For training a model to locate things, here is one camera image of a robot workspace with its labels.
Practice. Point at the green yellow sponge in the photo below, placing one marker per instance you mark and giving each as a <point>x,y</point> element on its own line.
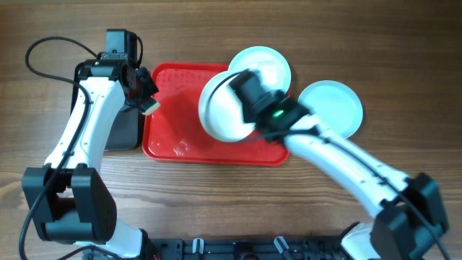
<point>148,107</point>

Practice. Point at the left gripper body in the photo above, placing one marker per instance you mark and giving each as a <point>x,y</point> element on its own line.
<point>146,88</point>

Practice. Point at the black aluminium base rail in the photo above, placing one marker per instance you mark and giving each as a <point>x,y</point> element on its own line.
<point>309,248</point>

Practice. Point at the light blue plate top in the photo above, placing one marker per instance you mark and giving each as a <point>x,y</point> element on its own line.
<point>273,68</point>

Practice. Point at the red plastic tray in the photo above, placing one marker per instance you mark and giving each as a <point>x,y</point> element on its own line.
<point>174,132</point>

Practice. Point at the black rectangular tray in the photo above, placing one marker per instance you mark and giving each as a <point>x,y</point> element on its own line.
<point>126,131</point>

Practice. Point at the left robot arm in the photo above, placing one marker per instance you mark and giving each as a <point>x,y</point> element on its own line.
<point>67,199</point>

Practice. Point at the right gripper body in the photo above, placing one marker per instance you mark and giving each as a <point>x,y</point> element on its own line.
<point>246,111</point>

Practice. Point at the light blue plate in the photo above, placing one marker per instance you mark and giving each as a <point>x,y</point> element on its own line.
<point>273,68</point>
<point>336,104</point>

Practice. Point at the white plate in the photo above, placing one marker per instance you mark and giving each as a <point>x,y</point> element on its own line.
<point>221,112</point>

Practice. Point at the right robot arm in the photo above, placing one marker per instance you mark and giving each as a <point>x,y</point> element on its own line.
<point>408,213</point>

